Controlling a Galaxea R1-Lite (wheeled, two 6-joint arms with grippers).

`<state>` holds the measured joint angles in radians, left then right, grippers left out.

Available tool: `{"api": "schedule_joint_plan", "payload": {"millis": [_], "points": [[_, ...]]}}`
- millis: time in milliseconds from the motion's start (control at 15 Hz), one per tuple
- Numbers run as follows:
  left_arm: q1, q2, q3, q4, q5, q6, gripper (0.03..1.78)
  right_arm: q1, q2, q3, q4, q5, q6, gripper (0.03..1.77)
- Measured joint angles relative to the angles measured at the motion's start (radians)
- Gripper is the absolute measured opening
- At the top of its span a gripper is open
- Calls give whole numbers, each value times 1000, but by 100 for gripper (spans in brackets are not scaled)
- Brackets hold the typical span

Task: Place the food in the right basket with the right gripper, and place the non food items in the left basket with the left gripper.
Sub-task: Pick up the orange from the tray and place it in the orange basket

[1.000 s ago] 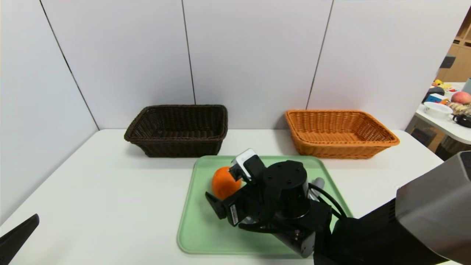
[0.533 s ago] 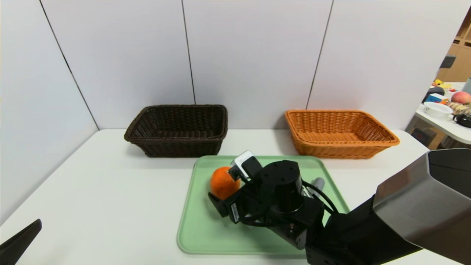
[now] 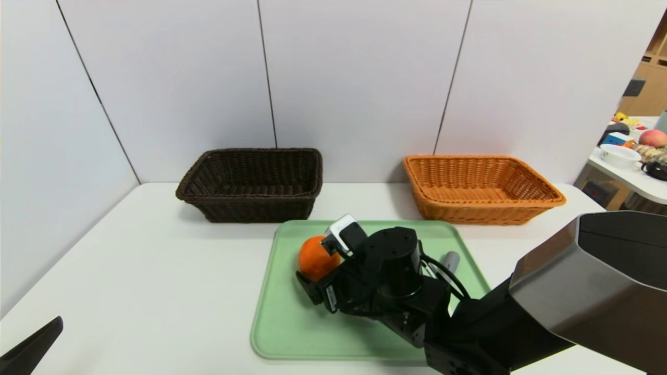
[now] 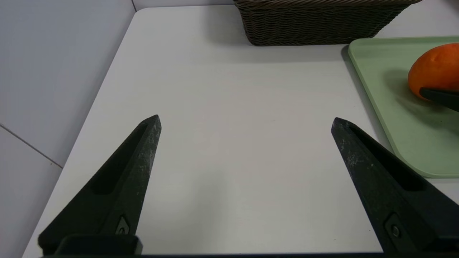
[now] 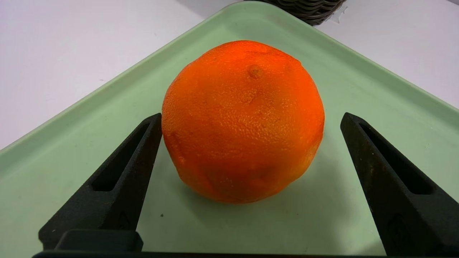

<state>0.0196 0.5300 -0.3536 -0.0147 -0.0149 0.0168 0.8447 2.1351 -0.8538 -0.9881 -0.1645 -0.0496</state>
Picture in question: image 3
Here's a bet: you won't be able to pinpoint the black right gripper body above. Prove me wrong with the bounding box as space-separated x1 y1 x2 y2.
315 257 377 314

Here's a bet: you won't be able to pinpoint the orange fruit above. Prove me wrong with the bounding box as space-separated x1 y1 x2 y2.
298 235 342 282

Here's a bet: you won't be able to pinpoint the dark brown wicker basket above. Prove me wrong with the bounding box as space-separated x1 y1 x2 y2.
176 148 323 223

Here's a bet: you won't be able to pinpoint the orange wicker basket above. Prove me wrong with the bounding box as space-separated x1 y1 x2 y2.
403 155 567 226

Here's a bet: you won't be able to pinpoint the green plastic tray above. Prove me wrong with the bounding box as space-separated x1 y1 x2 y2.
250 219 491 361

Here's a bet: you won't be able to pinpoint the cardboard box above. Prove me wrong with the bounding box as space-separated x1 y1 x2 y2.
581 179 622 210

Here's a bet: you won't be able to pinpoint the white bowl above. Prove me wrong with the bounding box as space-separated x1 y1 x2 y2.
599 144 642 168

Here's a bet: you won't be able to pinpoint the blue box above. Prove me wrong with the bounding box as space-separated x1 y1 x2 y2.
602 132 634 148

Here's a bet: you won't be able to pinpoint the white background table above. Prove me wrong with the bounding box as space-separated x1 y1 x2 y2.
588 116 667 205

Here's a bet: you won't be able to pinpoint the black rounded object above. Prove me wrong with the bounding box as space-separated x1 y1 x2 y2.
598 122 631 145

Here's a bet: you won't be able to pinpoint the dark woven bin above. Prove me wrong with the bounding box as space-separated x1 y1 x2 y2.
623 193 667 215

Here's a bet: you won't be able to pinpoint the brown bread pieces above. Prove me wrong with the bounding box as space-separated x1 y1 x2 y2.
632 144 667 163

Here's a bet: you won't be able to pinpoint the small black object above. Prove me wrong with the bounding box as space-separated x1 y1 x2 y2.
640 160 667 182

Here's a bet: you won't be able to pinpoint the pink peach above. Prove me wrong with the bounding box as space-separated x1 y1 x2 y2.
639 129 667 148

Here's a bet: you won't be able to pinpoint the wooden shelf unit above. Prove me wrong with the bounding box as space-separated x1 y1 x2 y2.
619 10 667 117

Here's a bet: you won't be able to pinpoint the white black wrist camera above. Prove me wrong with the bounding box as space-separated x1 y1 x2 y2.
323 214 368 257

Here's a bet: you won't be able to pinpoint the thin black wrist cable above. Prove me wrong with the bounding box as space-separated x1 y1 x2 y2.
419 254 471 301

